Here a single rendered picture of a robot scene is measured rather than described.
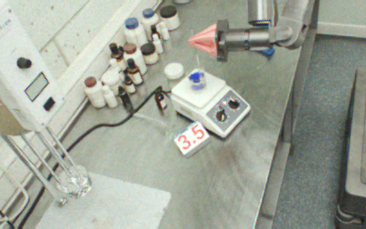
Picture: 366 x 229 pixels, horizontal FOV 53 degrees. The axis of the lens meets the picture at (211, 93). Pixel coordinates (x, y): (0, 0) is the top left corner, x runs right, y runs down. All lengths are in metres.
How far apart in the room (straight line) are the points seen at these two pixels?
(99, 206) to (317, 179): 1.14
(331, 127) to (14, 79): 1.69
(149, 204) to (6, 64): 0.53
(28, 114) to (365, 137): 1.25
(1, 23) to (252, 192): 0.66
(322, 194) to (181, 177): 0.96
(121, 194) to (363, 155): 0.92
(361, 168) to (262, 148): 0.55
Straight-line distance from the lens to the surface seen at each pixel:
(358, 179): 1.45
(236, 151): 1.01
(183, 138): 1.02
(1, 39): 0.56
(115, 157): 1.08
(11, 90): 0.58
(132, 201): 0.98
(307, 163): 1.89
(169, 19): 1.43
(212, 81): 1.07
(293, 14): 0.88
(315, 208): 1.77
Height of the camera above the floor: 1.57
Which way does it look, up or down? 45 degrees down
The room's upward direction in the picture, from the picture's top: 10 degrees counter-clockwise
